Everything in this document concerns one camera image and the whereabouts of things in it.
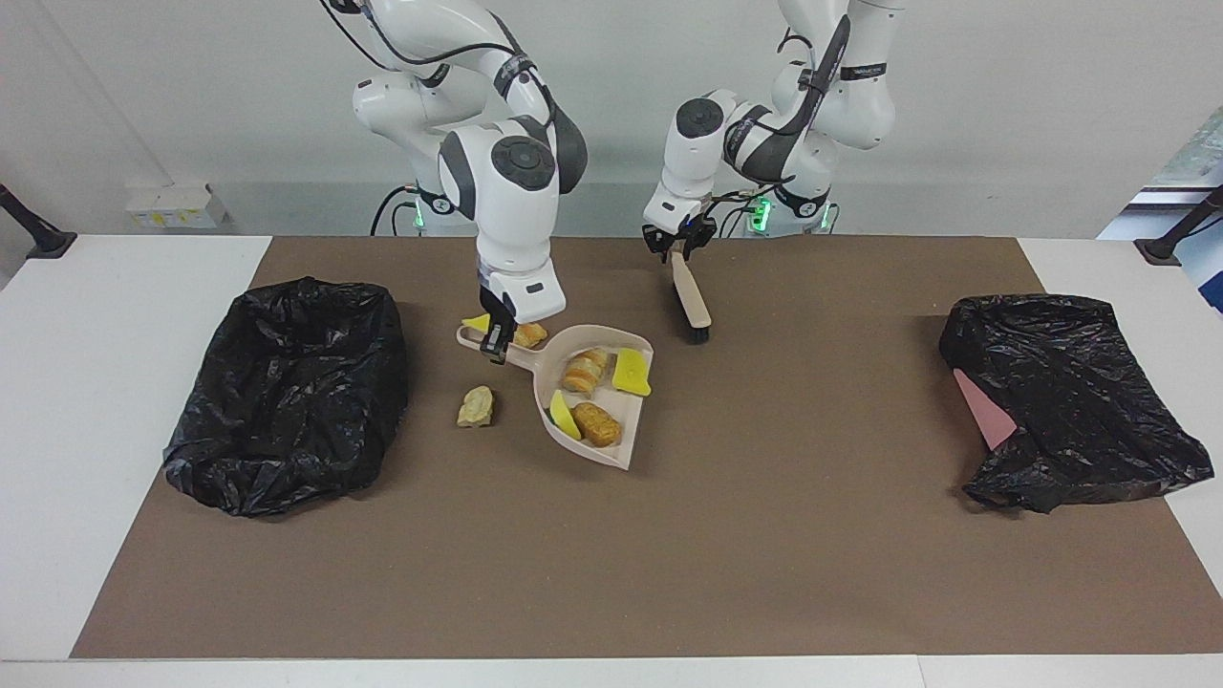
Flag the beige hand brush black bristles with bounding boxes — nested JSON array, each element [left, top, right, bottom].
[[669, 250, 713, 345]]

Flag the small pale bread chunk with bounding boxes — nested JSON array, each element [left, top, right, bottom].
[[456, 385, 497, 428]]

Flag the pale crusty bread piece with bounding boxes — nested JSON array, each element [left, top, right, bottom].
[[561, 348, 610, 396]]

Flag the green and yellow sponge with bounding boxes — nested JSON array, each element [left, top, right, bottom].
[[547, 389, 582, 441]]

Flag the brown bread roll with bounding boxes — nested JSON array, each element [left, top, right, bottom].
[[571, 401, 623, 449]]

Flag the large yellow sponge piece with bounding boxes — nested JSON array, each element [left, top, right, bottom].
[[611, 347, 654, 398]]

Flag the beige plastic dustpan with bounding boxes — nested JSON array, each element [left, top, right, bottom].
[[456, 323, 655, 471]]

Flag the open bin with black bag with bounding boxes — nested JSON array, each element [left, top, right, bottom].
[[162, 277, 410, 519]]

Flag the pink bin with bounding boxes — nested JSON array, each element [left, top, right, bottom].
[[954, 368, 1021, 452]]

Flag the crumpled black trash bag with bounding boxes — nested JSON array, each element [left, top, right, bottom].
[[938, 293, 1215, 515]]

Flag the brown table mat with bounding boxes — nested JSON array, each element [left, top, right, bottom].
[[70, 236, 1223, 660]]

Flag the white box on table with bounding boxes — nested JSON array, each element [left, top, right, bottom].
[[124, 183, 228, 230]]

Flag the black clamp stand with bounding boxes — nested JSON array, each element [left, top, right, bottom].
[[1134, 186, 1223, 267], [0, 183, 77, 260]]

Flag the black right base cable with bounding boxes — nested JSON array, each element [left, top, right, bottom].
[[371, 184, 421, 237]]

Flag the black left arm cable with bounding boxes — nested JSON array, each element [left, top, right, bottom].
[[776, 27, 844, 98]]

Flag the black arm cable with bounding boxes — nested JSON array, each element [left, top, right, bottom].
[[320, 0, 536, 106], [776, 27, 844, 98]]

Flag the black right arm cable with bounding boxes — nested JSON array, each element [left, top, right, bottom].
[[320, 0, 536, 106]]

